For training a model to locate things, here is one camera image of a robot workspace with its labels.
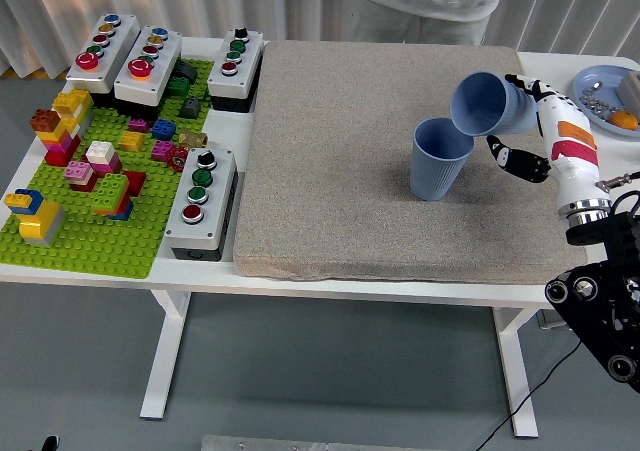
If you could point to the yellow lego brick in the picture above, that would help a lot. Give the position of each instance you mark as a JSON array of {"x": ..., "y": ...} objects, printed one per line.
[{"x": 131, "y": 142}]

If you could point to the dark grey curved lego brick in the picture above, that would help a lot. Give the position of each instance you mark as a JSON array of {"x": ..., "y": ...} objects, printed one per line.
[{"x": 187, "y": 71}]

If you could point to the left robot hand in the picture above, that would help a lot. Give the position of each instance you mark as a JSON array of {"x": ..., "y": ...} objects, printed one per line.
[{"x": 51, "y": 444}]

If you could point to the white five-button control box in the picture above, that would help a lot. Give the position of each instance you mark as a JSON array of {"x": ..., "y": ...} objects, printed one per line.
[
  {"x": 167, "y": 51},
  {"x": 122, "y": 36}
]

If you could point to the pink magenta lego brick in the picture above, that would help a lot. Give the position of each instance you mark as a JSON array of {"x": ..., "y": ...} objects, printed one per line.
[{"x": 162, "y": 151}]

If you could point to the pink and red lego stack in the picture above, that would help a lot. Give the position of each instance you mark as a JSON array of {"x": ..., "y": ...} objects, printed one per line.
[{"x": 79, "y": 171}]

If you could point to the green red blue lego stack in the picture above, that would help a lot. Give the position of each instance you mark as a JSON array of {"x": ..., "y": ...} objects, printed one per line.
[{"x": 110, "y": 191}]

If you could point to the white four-button control box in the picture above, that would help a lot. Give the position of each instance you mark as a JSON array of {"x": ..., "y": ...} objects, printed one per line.
[
  {"x": 250, "y": 51},
  {"x": 220, "y": 186}
]

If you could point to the blue ribbed cup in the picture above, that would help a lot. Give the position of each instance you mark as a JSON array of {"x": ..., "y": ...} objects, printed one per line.
[
  {"x": 515, "y": 111},
  {"x": 435, "y": 176}
]

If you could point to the light blue plate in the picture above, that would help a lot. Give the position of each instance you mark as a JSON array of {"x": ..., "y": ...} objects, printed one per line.
[{"x": 607, "y": 73}]

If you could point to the grey metal block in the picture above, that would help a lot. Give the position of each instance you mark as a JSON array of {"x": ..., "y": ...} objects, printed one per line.
[{"x": 631, "y": 86}]

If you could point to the white and magenta lego stack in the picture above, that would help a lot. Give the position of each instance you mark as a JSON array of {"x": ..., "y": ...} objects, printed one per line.
[{"x": 100, "y": 152}]

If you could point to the small magenta lego brick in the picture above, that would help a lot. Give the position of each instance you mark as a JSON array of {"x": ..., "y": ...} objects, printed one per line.
[{"x": 139, "y": 125}]

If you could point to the white table leg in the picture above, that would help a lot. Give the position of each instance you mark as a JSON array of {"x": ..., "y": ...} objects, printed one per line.
[
  {"x": 517, "y": 371},
  {"x": 165, "y": 351}
]

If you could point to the small orange fruit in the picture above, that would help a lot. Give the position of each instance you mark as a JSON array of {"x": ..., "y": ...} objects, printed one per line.
[{"x": 625, "y": 120}]

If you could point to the green lego baseplate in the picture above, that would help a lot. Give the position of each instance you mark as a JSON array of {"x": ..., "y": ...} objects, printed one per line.
[{"x": 100, "y": 251}]

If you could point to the blue lego brick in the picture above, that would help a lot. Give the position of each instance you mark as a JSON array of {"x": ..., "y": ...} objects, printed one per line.
[{"x": 164, "y": 130}]

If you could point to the grey sloped lego brick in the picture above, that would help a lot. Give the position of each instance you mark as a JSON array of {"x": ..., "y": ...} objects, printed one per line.
[{"x": 190, "y": 107}]

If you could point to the tall multicolour lego tower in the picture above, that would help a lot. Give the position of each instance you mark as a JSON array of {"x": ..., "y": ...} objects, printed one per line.
[{"x": 62, "y": 143}]

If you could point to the grey-brown mat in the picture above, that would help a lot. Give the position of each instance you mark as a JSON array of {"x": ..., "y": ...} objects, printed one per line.
[{"x": 340, "y": 171}]

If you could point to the yellow blue grey lego figure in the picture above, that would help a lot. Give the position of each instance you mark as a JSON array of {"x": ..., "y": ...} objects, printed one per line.
[{"x": 42, "y": 218}]

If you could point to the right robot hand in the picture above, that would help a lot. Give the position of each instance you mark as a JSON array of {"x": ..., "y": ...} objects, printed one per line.
[{"x": 575, "y": 176}]

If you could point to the grey power box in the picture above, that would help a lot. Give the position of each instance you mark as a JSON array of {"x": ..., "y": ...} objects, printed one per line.
[{"x": 550, "y": 322}]

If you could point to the dark green lego brick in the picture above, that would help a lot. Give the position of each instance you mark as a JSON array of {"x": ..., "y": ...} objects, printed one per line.
[{"x": 179, "y": 87}]

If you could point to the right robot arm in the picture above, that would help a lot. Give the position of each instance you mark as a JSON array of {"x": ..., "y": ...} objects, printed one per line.
[{"x": 620, "y": 231}]

